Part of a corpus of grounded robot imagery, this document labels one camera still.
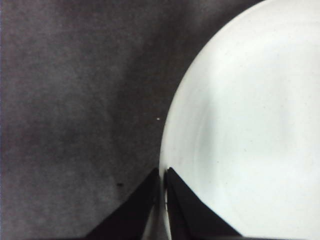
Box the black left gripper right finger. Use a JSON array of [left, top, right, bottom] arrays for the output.
[[164, 166, 242, 238]]

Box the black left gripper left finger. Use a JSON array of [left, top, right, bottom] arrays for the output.
[[84, 167, 161, 238]]

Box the white round plate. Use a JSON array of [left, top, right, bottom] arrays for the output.
[[142, 0, 320, 238]]

